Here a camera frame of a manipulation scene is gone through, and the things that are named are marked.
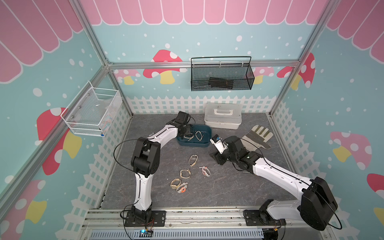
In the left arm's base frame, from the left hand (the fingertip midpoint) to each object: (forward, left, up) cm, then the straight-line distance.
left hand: (186, 131), depth 101 cm
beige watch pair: (-1, -2, -6) cm, 7 cm away
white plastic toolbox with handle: (+10, -25, +6) cm, 28 cm away
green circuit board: (-56, +18, -10) cm, 60 cm away
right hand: (-19, -17, +7) cm, 27 cm away
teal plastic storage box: (+4, -14, -3) cm, 15 cm away
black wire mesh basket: (+25, -20, +29) cm, 43 cm away
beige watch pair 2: (+1, -11, -5) cm, 12 cm away
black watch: (-10, +1, +9) cm, 13 cm away
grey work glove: (0, -49, -6) cm, 50 cm away
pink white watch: (-26, -13, -4) cm, 29 cm away
